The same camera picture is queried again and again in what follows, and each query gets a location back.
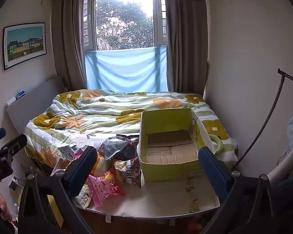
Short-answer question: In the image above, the pink snack bag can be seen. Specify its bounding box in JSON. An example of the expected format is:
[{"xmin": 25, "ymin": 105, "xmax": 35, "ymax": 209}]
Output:
[{"xmin": 87, "ymin": 170, "xmax": 124, "ymax": 208}]

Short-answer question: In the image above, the yellow chip bag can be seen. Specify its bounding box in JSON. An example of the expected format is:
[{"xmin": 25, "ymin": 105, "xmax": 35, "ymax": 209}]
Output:
[{"xmin": 90, "ymin": 152, "xmax": 111, "ymax": 177}]

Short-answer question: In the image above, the brown potato chip bag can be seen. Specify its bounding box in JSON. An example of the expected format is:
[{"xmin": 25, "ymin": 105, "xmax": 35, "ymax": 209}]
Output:
[{"xmin": 113, "ymin": 157, "xmax": 142, "ymax": 188}]

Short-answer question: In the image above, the silver blue snack bag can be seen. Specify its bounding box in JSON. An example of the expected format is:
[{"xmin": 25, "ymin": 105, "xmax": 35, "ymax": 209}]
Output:
[{"xmin": 98, "ymin": 134, "xmax": 139, "ymax": 161}]

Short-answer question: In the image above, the person's left hand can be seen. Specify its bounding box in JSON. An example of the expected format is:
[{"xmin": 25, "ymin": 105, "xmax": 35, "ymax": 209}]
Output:
[{"xmin": 0, "ymin": 193, "xmax": 12, "ymax": 222}]

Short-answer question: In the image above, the green crescent plush toy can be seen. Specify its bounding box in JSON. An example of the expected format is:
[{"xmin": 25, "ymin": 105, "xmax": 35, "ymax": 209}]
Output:
[{"xmin": 209, "ymin": 134, "xmax": 224, "ymax": 154}]

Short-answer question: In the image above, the white object on headboard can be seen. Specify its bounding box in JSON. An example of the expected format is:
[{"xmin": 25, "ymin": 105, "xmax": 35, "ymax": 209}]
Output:
[{"xmin": 6, "ymin": 97, "xmax": 17, "ymax": 106}]

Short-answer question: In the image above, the grey bed headboard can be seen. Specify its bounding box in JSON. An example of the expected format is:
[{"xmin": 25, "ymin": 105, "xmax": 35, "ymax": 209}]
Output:
[{"xmin": 6, "ymin": 76, "xmax": 65, "ymax": 134}]

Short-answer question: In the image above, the blue object on headboard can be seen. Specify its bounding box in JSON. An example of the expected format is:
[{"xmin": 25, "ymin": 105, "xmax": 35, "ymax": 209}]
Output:
[{"xmin": 15, "ymin": 90, "xmax": 26, "ymax": 99}]

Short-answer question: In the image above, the floral striped duvet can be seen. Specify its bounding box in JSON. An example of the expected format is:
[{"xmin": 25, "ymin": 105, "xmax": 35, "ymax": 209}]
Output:
[{"xmin": 24, "ymin": 89, "xmax": 238, "ymax": 168}]

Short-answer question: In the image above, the green cardboard box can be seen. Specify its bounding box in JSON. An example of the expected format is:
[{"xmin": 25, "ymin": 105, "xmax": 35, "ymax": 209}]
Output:
[{"xmin": 138, "ymin": 108, "xmax": 216, "ymax": 182}]

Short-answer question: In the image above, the framed harbour picture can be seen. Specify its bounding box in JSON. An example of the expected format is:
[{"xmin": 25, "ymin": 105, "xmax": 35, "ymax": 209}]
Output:
[{"xmin": 2, "ymin": 23, "xmax": 47, "ymax": 70}]

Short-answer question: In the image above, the right brown curtain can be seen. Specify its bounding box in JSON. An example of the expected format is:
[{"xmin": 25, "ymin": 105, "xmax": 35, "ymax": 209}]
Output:
[{"xmin": 165, "ymin": 0, "xmax": 209, "ymax": 96}]

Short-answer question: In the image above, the brown curtain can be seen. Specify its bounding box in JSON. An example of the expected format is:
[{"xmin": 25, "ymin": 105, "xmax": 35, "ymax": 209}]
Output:
[
  {"xmin": 165, "ymin": 0, "xmax": 209, "ymax": 96},
  {"xmin": 51, "ymin": 0, "xmax": 87, "ymax": 91}
]

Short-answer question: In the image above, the light blue window cloth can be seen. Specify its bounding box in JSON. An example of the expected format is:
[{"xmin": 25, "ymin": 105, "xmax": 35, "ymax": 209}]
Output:
[{"xmin": 85, "ymin": 47, "xmax": 168, "ymax": 93}]

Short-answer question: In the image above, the left brown curtain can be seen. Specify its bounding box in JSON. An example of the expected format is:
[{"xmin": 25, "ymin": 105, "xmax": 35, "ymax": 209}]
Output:
[{"xmin": 51, "ymin": 0, "xmax": 87, "ymax": 91}]

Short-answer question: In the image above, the white window frame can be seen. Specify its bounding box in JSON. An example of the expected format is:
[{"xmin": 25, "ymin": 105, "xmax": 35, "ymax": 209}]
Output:
[{"xmin": 83, "ymin": 0, "xmax": 167, "ymax": 51}]

